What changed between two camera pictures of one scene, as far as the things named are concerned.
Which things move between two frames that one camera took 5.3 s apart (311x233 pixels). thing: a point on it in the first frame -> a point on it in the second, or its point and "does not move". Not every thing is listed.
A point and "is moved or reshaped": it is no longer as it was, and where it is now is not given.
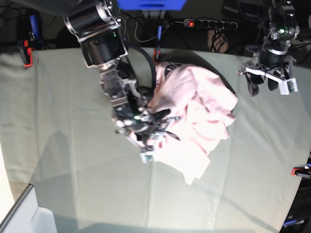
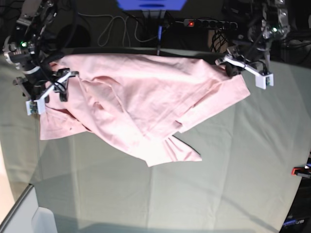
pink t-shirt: [191, 111] is moved or reshaped
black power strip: [210, 23] does not move
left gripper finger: [160, 114] -> [61, 85]
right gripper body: [282, 74] -> [263, 78]
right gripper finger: [253, 81] -> [232, 70]
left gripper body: [135, 122] -> [36, 90]
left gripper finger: [172, 135] -> [40, 90]
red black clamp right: [304, 172] does not move
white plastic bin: [43, 221] does not move
